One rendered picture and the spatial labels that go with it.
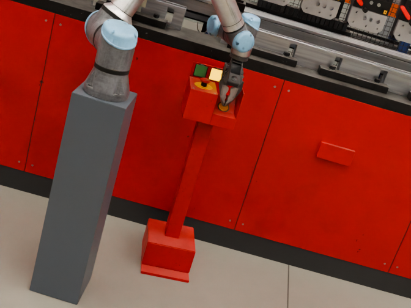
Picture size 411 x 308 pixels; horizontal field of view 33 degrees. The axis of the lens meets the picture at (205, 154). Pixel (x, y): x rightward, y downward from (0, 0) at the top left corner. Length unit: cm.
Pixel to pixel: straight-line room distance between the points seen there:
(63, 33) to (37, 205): 76
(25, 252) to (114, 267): 35
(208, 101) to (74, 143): 56
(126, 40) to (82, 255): 77
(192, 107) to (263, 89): 41
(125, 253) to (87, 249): 50
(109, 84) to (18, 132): 96
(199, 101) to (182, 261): 69
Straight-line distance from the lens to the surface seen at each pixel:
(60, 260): 250
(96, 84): 223
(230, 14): 233
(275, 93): 288
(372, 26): 296
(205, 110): 258
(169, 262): 285
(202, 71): 269
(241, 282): 297
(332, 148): 296
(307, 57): 297
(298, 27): 320
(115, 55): 220
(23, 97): 304
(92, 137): 226
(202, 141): 268
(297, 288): 308
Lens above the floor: 154
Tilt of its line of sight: 22 degrees down
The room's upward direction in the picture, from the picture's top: 17 degrees clockwise
